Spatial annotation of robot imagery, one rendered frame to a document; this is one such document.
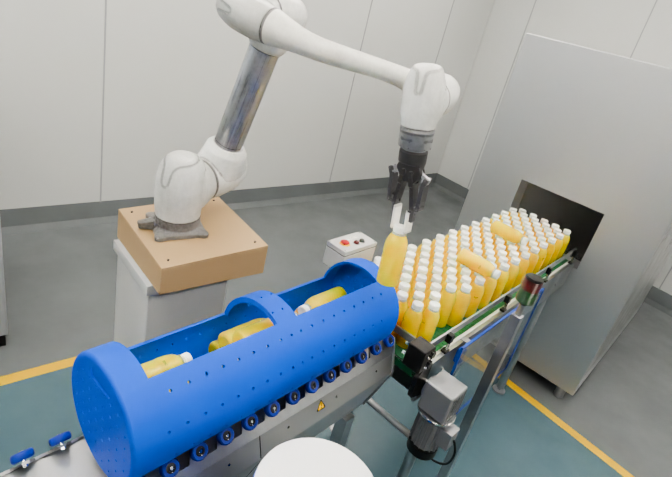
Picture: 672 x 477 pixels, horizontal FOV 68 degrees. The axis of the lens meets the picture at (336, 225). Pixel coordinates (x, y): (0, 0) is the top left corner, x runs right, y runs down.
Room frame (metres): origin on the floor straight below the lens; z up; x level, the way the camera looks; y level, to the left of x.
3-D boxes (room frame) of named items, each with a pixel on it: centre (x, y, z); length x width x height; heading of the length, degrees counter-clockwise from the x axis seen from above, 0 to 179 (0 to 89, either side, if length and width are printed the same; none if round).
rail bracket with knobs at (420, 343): (1.38, -0.37, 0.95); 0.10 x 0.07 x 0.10; 53
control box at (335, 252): (1.81, -0.08, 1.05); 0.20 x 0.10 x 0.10; 143
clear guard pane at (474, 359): (1.81, -0.79, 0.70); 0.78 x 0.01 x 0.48; 143
